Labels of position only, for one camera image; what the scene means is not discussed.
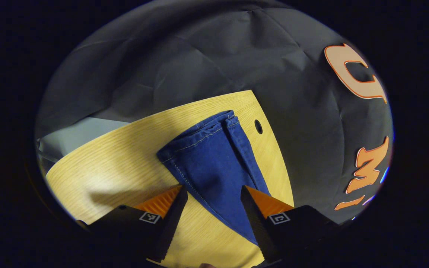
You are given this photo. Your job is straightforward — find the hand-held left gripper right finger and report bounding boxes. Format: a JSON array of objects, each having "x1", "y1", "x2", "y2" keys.
[{"x1": 240, "y1": 185, "x2": 341, "y2": 264}]

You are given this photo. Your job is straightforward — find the blue denim jeans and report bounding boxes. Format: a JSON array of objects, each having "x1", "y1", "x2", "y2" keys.
[{"x1": 156, "y1": 110, "x2": 271, "y2": 246}]

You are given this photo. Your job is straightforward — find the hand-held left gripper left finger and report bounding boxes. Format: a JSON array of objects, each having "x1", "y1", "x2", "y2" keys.
[{"x1": 76, "y1": 185, "x2": 188, "y2": 263}]

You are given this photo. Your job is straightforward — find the black backdrop cloth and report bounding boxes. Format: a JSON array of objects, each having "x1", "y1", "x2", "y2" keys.
[{"x1": 36, "y1": 0, "x2": 394, "y2": 224}]

